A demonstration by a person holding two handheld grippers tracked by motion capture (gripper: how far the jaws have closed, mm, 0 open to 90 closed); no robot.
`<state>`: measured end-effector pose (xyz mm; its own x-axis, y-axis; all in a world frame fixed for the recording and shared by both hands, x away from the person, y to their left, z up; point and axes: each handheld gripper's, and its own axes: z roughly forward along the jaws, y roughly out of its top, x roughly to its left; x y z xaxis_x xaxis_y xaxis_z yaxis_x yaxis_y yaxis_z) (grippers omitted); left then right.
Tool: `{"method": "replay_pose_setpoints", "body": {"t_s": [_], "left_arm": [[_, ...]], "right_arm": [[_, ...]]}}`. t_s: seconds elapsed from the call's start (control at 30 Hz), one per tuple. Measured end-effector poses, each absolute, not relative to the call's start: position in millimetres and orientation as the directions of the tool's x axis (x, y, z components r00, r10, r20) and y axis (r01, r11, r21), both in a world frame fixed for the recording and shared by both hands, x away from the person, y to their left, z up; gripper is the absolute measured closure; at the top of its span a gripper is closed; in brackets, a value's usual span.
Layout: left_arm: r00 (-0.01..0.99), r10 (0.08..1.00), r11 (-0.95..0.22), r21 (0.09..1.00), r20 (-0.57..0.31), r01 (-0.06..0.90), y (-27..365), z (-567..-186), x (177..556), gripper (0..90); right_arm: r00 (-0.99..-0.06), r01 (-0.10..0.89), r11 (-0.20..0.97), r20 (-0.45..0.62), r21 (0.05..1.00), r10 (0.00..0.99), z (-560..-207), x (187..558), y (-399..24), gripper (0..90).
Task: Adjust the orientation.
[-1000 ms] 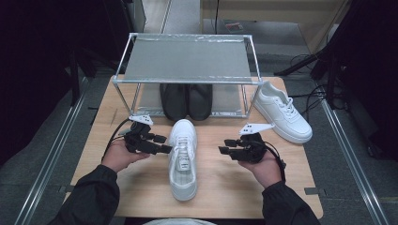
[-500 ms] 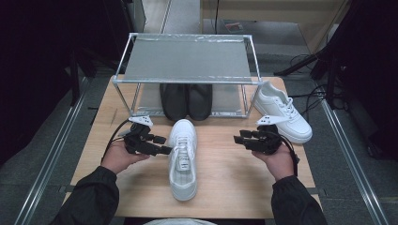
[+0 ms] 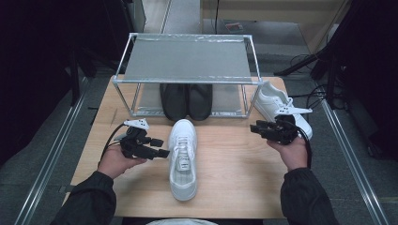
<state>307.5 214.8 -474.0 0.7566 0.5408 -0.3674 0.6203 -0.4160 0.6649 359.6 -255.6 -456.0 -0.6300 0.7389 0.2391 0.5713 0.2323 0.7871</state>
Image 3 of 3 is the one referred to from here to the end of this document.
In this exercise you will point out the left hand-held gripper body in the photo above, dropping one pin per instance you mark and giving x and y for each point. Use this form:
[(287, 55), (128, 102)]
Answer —
[(134, 143)]

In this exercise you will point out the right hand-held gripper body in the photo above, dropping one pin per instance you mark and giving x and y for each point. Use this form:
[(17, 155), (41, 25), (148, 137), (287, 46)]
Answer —
[(281, 131)]

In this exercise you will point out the white sneaker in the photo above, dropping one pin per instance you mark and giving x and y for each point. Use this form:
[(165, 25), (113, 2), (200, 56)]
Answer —
[(266, 100), (183, 128)]

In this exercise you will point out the black leather shoe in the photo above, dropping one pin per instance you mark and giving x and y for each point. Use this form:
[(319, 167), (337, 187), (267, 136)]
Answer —
[(200, 103), (175, 103)]

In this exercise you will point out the metal shoe rack grey shelves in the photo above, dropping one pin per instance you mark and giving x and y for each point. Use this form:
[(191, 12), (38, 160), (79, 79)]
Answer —
[(187, 59)]

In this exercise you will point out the person's right hand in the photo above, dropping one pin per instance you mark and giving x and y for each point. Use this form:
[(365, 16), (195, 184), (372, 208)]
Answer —
[(294, 154)]

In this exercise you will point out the person's left hand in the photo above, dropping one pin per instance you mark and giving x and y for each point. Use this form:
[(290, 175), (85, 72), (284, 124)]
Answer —
[(114, 162)]

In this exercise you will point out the black tripod stand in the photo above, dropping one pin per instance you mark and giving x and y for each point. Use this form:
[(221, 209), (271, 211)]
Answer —
[(300, 64)]

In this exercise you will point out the person's light clothing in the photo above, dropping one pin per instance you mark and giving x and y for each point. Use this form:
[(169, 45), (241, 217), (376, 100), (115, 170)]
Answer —
[(181, 222)]

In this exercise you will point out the black metal stand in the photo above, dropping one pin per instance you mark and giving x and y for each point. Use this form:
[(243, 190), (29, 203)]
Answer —
[(74, 84)]

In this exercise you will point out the small red object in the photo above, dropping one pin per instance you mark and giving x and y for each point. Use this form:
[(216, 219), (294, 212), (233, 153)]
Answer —
[(234, 26)]

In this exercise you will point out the beige wooden partition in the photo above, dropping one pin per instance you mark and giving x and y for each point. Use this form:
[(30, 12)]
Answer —
[(266, 9)]

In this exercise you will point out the dark curtain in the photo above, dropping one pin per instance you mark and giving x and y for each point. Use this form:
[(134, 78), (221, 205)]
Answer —
[(31, 62), (375, 62)]

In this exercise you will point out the metal floor rail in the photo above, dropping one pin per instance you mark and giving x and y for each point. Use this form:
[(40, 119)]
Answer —
[(352, 162), (51, 159)]

